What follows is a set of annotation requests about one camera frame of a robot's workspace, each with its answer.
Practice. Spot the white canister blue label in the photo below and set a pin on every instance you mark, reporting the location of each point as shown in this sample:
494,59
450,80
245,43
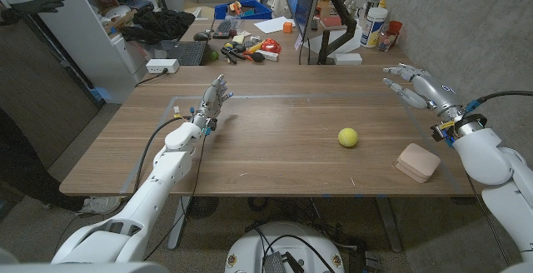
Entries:
372,27

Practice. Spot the flat white box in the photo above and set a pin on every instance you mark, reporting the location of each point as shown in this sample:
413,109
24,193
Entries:
348,58

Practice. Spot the white power strip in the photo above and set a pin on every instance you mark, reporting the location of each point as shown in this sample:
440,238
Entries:
160,66

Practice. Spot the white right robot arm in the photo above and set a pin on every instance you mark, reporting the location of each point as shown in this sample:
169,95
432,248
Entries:
483,160

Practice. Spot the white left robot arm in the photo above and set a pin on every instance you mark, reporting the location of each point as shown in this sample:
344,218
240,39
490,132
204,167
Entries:
150,200

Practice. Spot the red plastic bag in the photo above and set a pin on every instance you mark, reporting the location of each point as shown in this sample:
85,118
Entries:
271,46

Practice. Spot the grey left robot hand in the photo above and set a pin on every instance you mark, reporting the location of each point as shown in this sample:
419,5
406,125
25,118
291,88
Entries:
212,102

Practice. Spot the black round fan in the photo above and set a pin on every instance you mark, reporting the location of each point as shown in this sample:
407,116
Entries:
202,206

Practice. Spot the white paper sheet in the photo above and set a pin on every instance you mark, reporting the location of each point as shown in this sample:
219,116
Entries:
270,25

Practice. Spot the white shelf unit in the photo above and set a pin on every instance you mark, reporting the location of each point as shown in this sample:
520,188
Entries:
83,44

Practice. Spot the yellow tennis ball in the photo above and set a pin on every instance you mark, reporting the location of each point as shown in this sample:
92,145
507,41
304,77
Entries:
347,137

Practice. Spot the person's dark trouser leg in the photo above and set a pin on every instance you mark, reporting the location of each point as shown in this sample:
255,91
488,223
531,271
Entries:
25,169

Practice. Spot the computer monitor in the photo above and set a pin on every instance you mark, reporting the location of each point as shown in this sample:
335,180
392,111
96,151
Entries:
303,2

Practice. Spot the small green ball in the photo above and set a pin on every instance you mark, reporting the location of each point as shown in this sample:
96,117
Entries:
214,55

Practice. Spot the black computer mouse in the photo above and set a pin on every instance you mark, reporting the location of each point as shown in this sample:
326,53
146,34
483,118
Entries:
202,36

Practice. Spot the blue plastic bin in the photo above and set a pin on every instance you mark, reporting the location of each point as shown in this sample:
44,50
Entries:
258,13

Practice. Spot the white sneaker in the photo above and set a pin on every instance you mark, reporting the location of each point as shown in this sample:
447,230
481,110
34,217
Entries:
98,204

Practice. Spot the white robot torso edge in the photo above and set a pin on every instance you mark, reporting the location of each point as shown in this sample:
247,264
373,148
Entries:
83,268

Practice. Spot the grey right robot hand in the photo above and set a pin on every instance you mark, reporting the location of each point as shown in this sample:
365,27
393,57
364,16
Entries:
437,92

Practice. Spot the black cloth heap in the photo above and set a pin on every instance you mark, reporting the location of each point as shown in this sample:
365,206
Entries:
160,25

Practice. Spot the orange cube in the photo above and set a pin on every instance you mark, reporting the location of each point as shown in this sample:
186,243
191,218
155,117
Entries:
287,27

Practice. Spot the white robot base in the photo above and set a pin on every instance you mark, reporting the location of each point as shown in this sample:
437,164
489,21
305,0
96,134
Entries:
245,252

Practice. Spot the black keyboard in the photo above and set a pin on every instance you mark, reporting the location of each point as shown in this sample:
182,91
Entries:
189,52
222,28

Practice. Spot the grey table leg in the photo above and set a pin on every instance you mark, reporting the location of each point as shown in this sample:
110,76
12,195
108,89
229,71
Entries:
389,227
177,227

